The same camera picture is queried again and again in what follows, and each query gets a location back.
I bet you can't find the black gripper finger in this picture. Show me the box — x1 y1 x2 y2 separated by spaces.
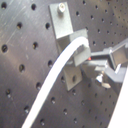
80 63 128 100
91 38 128 69

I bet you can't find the white cable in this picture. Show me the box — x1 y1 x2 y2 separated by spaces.
20 36 128 128

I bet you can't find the metal cable clip bracket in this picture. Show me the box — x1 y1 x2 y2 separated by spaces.
49 2 91 91

